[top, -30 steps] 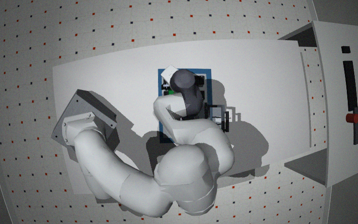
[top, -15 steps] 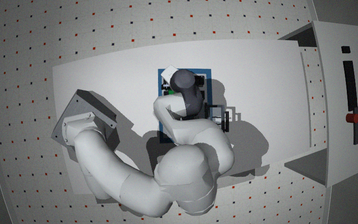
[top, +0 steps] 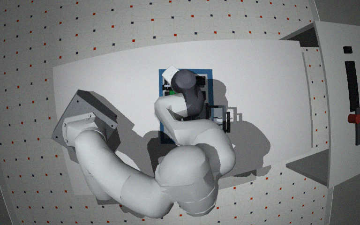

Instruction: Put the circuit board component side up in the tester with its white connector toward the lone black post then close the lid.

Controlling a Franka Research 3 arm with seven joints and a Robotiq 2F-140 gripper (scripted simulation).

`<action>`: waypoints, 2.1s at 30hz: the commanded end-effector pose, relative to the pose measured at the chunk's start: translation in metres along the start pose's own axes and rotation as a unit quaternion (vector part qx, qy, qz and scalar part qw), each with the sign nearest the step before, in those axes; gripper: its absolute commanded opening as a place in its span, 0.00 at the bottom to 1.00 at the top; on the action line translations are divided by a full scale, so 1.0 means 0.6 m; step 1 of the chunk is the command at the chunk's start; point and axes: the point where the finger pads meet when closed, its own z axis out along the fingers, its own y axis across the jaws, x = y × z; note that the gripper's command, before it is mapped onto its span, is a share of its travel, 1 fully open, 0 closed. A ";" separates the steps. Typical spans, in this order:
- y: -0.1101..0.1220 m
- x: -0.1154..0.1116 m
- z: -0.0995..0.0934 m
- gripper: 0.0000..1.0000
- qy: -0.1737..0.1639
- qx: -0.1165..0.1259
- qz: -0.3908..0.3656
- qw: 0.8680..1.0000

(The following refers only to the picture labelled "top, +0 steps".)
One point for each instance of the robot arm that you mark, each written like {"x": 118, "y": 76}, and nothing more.
{"x": 188, "y": 174}

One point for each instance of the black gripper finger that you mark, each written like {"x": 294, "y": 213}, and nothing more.
{"x": 166, "y": 86}

